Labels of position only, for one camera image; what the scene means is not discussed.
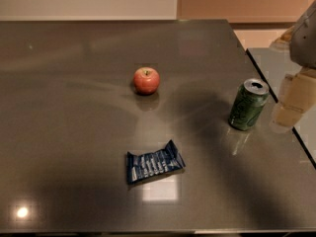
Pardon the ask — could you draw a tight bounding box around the green soda can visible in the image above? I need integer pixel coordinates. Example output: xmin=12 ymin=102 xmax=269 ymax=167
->
xmin=228 ymin=78 xmax=270 ymax=131

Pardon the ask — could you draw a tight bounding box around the grey side table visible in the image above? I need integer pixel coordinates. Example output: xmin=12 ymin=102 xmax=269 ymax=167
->
xmin=246 ymin=47 xmax=316 ymax=165

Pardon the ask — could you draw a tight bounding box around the red apple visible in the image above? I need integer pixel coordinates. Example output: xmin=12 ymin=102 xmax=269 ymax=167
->
xmin=133 ymin=67 xmax=160 ymax=95

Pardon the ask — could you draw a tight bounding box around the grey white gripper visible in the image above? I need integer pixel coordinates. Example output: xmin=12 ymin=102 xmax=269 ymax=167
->
xmin=270 ymin=0 xmax=316 ymax=133

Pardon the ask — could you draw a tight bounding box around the blue snack wrapper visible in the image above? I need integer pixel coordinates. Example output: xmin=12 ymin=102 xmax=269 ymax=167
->
xmin=126 ymin=140 xmax=186 ymax=185

